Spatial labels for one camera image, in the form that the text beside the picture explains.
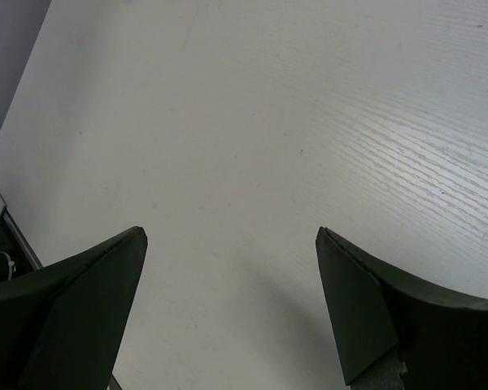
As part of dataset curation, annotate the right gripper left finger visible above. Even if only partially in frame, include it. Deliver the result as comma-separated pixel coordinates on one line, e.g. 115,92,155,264
0,227,147,389

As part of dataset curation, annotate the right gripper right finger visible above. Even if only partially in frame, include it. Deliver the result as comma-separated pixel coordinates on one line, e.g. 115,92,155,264
316,227,488,389

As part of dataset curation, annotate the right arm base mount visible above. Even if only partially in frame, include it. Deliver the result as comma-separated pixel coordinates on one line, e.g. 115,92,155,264
0,210,43,283

